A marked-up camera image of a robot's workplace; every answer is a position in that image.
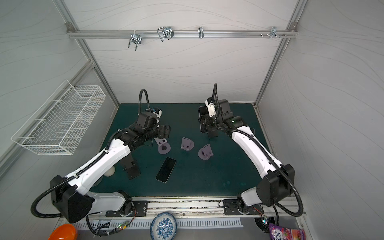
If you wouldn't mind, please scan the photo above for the purple phone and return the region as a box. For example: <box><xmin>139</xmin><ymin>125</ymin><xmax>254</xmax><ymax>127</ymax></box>
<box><xmin>199</xmin><ymin>106</ymin><xmax>209</xmax><ymax>117</ymax></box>

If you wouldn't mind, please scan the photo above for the teal phone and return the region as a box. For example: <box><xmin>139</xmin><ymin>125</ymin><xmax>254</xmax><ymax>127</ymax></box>
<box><xmin>156</xmin><ymin>158</ymin><xmax>177</xmax><ymax>183</ymax></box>

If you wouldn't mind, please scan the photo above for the black stand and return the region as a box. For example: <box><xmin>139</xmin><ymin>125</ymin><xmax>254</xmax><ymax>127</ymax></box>
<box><xmin>120</xmin><ymin>154</ymin><xmax>141</xmax><ymax>180</ymax></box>
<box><xmin>208</xmin><ymin>131</ymin><xmax>219</xmax><ymax>138</ymax></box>

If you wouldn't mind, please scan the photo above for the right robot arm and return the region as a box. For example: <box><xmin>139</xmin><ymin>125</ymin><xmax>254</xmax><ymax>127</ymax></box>
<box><xmin>199</xmin><ymin>85</ymin><xmax>304</xmax><ymax>218</ymax></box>

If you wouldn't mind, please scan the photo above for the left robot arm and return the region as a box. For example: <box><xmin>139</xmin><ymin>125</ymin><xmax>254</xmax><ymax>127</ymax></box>
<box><xmin>31</xmin><ymin>107</ymin><xmax>171</xmax><ymax>224</ymax></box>

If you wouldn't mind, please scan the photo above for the purple round stand middle left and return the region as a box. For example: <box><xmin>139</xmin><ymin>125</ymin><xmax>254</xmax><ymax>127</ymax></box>
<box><xmin>154</xmin><ymin>138</ymin><xmax>171</xmax><ymax>155</ymax></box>

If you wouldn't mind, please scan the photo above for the purple round stand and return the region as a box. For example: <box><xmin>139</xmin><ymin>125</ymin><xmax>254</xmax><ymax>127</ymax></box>
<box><xmin>154</xmin><ymin>138</ymin><xmax>171</xmax><ymax>155</ymax></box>
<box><xmin>198</xmin><ymin>144</ymin><xmax>214</xmax><ymax>161</ymax></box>
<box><xmin>181</xmin><ymin>137</ymin><xmax>195</xmax><ymax>152</ymax></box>

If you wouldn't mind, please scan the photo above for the purple round stand centre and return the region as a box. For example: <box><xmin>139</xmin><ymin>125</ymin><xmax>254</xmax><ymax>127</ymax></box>
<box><xmin>181</xmin><ymin>137</ymin><xmax>195</xmax><ymax>152</ymax></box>

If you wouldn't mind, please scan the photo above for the purple round stand front right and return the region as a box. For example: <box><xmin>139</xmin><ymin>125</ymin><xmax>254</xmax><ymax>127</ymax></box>
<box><xmin>198</xmin><ymin>144</ymin><xmax>214</xmax><ymax>161</ymax></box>

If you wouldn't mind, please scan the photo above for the green table mat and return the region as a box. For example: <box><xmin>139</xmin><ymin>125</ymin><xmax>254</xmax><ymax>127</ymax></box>
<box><xmin>92</xmin><ymin>104</ymin><xmax>261</xmax><ymax>197</ymax></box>

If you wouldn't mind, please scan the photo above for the white bottle beige cap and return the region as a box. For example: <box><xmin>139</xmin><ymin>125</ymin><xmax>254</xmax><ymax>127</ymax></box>
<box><xmin>104</xmin><ymin>166</ymin><xmax>116</xmax><ymax>177</ymax></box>

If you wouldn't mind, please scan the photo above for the metal clamp right of centre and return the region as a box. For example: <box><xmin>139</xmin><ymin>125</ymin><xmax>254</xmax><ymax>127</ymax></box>
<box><xmin>198</xmin><ymin>27</ymin><xmax>204</xmax><ymax>39</ymax></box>

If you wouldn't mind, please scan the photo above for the blue white ceramic bowl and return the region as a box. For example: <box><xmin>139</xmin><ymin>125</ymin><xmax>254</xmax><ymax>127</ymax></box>
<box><xmin>150</xmin><ymin>212</ymin><xmax>178</xmax><ymax>240</ymax></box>

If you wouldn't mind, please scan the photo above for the metal u-bolt clamp left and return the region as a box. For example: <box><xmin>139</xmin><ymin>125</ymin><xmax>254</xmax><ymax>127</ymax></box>
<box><xmin>128</xmin><ymin>33</ymin><xmax>142</xmax><ymax>51</ymax></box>

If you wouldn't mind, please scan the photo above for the metal u-bolt clamp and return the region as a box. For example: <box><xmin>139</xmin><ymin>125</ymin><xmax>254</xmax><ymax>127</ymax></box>
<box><xmin>128</xmin><ymin>33</ymin><xmax>142</xmax><ymax>51</ymax></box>
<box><xmin>157</xmin><ymin>27</ymin><xmax>175</xmax><ymax>42</ymax></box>

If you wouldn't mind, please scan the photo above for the metal u-bolt clamp centre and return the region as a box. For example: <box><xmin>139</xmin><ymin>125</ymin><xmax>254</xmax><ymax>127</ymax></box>
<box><xmin>157</xmin><ymin>27</ymin><xmax>175</xmax><ymax>42</ymax></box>

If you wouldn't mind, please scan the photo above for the purple snack bag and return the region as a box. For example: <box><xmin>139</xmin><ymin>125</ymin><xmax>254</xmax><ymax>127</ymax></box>
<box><xmin>269</xmin><ymin>224</ymin><xmax>306</xmax><ymax>240</ymax></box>

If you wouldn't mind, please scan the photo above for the aluminium cross bar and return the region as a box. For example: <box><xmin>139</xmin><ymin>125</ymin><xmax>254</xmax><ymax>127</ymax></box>
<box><xmin>67</xmin><ymin>29</ymin><xmax>299</xmax><ymax>39</ymax></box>

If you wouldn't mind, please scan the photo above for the orange plastic bowl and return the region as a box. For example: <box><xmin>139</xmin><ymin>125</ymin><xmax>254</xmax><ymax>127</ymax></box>
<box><xmin>48</xmin><ymin>224</ymin><xmax>78</xmax><ymax>240</ymax></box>

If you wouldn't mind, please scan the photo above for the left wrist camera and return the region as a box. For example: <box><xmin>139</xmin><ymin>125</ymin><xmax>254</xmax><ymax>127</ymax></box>
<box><xmin>150</xmin><ymin>108</ymin><xmax>162</xmax><ymax>118</ymax></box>

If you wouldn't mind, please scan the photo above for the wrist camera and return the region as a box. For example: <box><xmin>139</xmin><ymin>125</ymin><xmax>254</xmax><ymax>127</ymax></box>
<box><xmin>205</xmin><ymin>100</ymin><xmax>216</xmax><ymax>117</ymax></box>
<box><xmin>150</xmin><ymin>108</ymin><xmax>162</xmax><ymax>118</ymax></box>

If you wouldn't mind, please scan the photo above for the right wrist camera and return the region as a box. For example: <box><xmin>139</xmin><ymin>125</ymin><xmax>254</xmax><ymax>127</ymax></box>
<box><xmin>205</xmin><ymin>100</ymin><xmax>216</xmax><ymax>117</ymax></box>

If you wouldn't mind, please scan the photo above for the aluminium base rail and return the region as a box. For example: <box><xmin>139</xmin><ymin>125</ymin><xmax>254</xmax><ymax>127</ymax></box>
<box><xmin>59</xmin><ymin>196</ymin><xmax>307</xmax><ymax>222</ymax></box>

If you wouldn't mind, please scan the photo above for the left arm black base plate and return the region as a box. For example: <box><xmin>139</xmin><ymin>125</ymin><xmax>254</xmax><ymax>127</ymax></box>
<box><xmin>106</xmin><ymin>201</ymin><xmax>148</xmax><ymax>218</ymax></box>

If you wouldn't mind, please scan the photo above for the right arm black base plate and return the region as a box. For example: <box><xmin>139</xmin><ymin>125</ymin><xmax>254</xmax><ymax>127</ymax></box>
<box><xmin>219</xmin><ymin>199</ymin><xmax>264</xmax><ymax>216</ymax></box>

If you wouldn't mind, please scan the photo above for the white wire basket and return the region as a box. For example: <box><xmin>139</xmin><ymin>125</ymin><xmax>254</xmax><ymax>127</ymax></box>
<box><xmin>11</xmin><ymin>80</ymin><xmax>106</xmax><ymax>156</ymax></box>

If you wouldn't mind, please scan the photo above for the metal bracket far right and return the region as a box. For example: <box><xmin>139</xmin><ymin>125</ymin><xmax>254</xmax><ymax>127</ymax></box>
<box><xmin>260</xmin><ymin>27</ymin><xmax>287</xmax><ymax>39</ymax></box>

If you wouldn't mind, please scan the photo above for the white slotted cable duct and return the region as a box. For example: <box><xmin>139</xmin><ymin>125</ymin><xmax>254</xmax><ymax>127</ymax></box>
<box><xmin>90</xmin><ymin>218</ymin><xmax>244</xmax><ymax>230</ymax></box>

